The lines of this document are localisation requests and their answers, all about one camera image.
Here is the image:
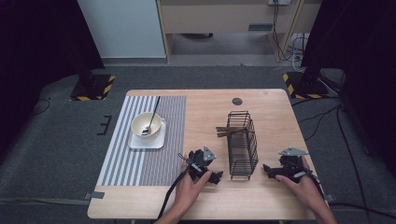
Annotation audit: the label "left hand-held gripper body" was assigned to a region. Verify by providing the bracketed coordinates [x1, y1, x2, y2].
[187, 146, 218, 181]

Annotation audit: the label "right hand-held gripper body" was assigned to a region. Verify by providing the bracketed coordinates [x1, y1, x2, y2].
[278, 147, 312, 183]

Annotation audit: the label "black wire rack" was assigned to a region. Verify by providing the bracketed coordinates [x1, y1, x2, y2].
[226, 110, 260, 181]

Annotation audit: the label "person's left hand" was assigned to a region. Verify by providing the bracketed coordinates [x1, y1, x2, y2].
[174, 154, 213, 210]

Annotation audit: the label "person's right hand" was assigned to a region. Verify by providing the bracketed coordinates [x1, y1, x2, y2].
[275, 157, 326, 213]

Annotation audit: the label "grey striped placemat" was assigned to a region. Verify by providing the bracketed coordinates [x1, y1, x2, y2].
[96, 94, 188, 188]

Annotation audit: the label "white square plate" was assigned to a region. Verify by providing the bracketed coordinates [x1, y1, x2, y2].
[128, 118, 167, 150]

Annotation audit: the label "black spoon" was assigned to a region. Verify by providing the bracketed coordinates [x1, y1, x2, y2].
[140, 95, 162, 137]

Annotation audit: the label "cream bowl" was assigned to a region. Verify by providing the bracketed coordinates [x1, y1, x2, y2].
[130, 111, 163, 140]

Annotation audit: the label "black yellow striped stand base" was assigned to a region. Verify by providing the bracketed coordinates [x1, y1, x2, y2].
[282, 71, 331, 100]
[69, 74, 117, 102]

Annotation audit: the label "dark curtain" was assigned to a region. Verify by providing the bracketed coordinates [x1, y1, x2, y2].
[300, 0, 396, 176]
[0, 0, 106, 162]

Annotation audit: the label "light wooden desk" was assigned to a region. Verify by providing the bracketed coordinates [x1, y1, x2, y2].
[155, 0, 323, 64]

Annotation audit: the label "white cabinet panel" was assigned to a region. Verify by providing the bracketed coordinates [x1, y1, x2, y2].
[77, 0, 167, 60]

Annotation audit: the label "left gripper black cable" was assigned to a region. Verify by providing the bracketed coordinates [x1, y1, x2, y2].
[157, 152, 191, 220]

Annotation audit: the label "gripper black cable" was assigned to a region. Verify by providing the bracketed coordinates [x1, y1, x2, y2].
[157, 152, 191, 220]
[298, 167, 396, 219]

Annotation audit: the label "long black floor cable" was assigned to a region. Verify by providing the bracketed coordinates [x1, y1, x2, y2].
[335, 105, 373, 224]

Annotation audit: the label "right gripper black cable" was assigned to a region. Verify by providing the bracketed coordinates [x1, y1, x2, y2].
[298, 167, 396, 219]

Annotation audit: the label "hanging black cables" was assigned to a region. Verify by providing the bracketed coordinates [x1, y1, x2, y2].
[271, 3, 310, 73]

